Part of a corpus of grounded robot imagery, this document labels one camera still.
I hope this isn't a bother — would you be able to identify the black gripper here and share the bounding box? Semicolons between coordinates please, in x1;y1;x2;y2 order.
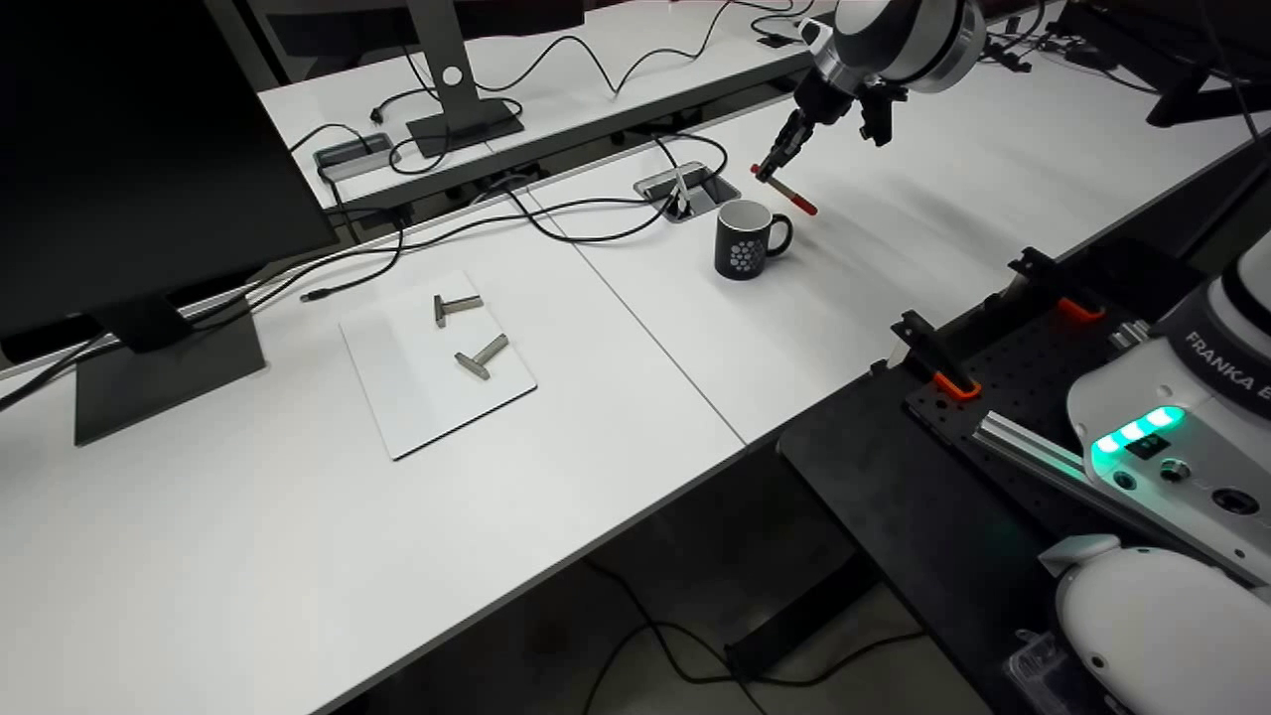
760;66;865;179

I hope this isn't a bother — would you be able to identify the small red wooden bat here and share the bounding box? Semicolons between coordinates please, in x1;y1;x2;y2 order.
748;158;822;218

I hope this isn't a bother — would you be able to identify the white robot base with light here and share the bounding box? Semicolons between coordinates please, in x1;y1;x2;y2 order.
1053;228;1271;715

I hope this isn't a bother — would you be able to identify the black mug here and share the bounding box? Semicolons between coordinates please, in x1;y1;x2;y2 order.
714;195;798;283

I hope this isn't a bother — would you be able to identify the black clamp with orange grip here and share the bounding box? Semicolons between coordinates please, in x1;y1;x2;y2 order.
1009;244;1107;328
886;311;988;405

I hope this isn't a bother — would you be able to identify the black monitor stand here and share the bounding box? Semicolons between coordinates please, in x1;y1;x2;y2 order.
401;0;527;161

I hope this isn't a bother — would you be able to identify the grey T-shaped metal piece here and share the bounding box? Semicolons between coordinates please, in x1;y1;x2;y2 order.
454;328;511;385
428;291;489;328

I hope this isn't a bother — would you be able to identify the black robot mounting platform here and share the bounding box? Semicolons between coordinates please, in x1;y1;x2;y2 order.
779;124;1271;715

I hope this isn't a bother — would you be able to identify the small black docking box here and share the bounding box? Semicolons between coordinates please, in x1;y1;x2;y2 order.
312;128;397;185

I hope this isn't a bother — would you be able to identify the white flat board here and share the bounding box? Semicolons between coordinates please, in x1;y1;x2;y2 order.
336;283;546;463

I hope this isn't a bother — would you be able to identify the black table foot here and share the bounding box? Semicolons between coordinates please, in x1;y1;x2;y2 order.
724;549;886;681

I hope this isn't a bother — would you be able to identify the large black monitor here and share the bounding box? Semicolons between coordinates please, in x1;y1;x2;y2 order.
0;0;343;349

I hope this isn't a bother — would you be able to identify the black monitor stand base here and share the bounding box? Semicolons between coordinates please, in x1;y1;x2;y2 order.
73;311;271;447

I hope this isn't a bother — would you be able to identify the thick black cable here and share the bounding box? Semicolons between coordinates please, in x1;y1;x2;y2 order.
647;128;735;201

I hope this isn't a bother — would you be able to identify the grey table cable box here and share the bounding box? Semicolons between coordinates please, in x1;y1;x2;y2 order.
632;153;739;222

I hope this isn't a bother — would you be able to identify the looping black cable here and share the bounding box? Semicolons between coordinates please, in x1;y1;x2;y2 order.
502;183;671;248

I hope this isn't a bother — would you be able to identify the thin black desk cable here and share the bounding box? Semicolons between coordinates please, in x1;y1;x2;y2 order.
368;0;760;130

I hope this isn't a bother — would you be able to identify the aluminium rail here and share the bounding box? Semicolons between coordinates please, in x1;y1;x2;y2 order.
974;409;1104;489

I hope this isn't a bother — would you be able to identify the black cable with plug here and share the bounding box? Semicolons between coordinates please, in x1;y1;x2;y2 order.
297;195;669;307

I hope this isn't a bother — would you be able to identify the black floor cable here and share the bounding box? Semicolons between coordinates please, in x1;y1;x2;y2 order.
577;565;929;715

